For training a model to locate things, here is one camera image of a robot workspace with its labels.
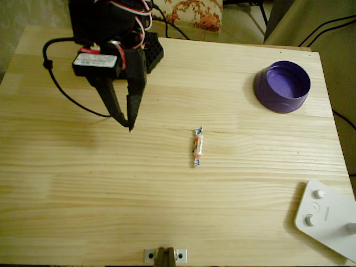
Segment metal mounting bracket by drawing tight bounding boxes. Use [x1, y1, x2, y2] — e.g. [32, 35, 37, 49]
[143, 248, 188, 264]

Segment dark olive clamp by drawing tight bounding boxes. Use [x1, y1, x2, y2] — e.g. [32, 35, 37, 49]
[155, 246, 176, 267]

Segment red white servo wires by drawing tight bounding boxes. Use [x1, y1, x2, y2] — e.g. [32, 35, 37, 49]
[111, 0, 154, 50]

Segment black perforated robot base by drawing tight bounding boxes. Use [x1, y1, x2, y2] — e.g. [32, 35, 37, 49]
[142, 31, 165, 75]

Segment white candy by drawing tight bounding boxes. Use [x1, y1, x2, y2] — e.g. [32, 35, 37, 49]
[190, 126, 205, 169]

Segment white device with knobs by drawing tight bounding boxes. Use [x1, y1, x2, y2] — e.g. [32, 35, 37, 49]
[294, 179, 356, 264]

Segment black stand leg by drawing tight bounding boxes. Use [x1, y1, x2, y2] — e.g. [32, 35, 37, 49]
[222, 0, 270, 26]

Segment purple bowl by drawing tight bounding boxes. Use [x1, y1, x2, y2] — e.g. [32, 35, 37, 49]
[253, 60, 312, 114]

